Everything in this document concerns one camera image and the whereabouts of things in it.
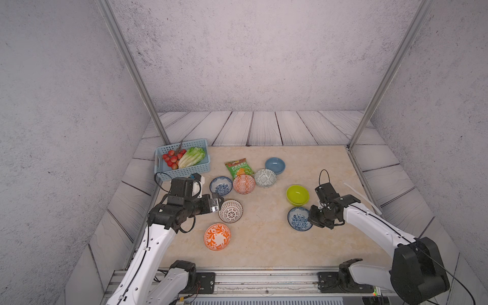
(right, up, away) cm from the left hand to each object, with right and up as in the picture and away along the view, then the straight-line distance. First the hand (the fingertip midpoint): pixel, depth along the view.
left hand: (217, 201), depth 74 cm
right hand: (+40, -11, +9) cm, 42 cm away
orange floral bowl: (-2, -18, +10) cm, 20 cm away
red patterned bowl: (+10, +3, +27) cm, 29 cm away
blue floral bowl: (-2, +3, +27) cm, 27 cm away
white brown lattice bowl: (+4, -8, +17) cm, 19 cm away
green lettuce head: (-19, +18, +33) cm, 43 cm away
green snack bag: (+7, +12, +32) cm, 35 cm away
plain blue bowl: (+27, +14, +35) cm, 46 cm away
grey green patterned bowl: (+21, +6, +30) cm, 37 cm away
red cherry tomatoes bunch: (-32, +17, +36) cm, 50 cm away
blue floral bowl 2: (+35, -12, +14) cm, 40 cm away
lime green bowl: (+37, -2, +23) cm, 43 cm away
